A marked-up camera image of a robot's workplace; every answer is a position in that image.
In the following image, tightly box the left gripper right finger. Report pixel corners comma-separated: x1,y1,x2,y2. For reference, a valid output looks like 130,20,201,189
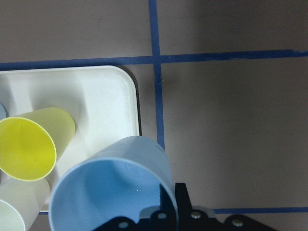
175,183,216,231

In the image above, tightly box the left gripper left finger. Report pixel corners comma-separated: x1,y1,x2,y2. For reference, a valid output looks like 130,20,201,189
137,183,178,231

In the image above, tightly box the light blue cup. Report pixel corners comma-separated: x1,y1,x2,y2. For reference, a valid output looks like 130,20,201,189
49,136,178,231

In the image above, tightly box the pale green cup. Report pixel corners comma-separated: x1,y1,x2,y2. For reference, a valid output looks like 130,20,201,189
0,179,50,231

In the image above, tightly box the yellow cup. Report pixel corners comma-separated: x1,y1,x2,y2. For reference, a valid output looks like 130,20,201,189
0,107,76,181

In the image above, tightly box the cream plastic tray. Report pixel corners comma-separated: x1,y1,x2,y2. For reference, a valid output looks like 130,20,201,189
0,65,141,214

